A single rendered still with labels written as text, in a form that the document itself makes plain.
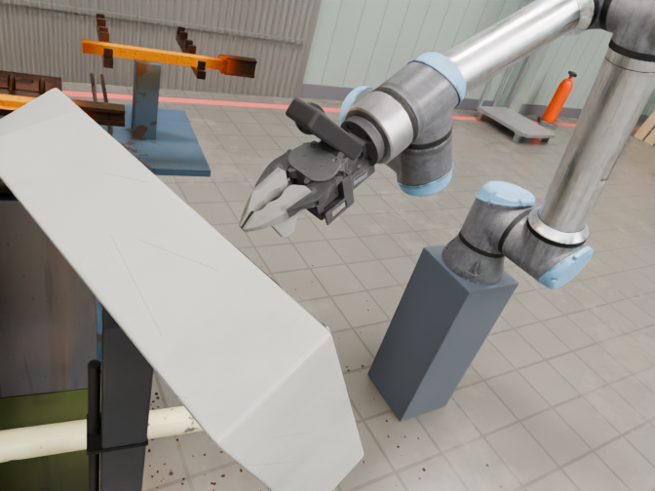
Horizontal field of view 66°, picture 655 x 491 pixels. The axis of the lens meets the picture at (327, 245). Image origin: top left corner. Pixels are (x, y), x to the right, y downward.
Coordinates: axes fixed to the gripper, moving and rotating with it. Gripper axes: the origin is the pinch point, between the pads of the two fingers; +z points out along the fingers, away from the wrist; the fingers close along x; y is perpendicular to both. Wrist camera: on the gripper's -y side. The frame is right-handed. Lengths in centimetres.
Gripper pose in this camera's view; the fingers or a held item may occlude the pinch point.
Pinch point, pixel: (249, 218)
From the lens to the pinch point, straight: 61.0
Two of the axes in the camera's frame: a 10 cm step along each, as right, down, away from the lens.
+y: 1.2, 5.7, 8.1
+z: -7.1, 6.2, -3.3
